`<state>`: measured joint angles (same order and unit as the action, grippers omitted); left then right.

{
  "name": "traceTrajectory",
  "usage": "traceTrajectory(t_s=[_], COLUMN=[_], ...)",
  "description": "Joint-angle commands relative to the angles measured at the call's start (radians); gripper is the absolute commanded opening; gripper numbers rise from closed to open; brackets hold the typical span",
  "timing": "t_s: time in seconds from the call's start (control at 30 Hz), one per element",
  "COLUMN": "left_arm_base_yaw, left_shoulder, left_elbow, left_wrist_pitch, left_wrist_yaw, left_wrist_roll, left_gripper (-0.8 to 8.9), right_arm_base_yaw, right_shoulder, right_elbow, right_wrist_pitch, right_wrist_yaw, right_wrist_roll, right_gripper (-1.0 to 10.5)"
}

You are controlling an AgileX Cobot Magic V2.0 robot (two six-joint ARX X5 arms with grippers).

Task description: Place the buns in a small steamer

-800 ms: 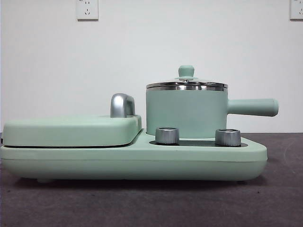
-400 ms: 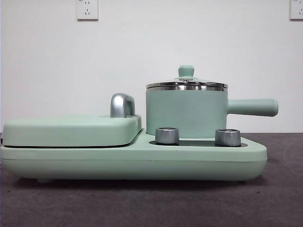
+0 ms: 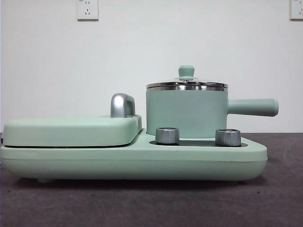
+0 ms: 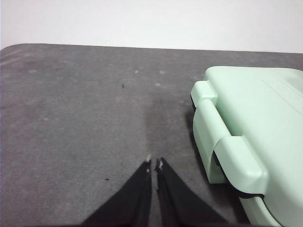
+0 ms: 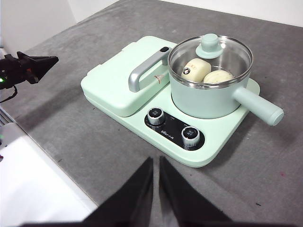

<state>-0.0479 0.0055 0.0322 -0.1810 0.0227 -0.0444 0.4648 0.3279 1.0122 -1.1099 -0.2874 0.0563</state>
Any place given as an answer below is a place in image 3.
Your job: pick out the glass pot lid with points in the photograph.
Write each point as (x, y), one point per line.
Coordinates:
(186, 71)

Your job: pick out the white wall socket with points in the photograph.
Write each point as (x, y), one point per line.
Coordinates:
(87, 10)
(297, 9)

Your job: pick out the silver control knob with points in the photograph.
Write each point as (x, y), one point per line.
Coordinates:
(167, 136)
(228, 137)

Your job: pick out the grey felt table cloth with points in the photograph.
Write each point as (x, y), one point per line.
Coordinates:
(151, 205)

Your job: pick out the mint green breakfast machine base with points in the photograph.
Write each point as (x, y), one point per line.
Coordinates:
(142, 160)

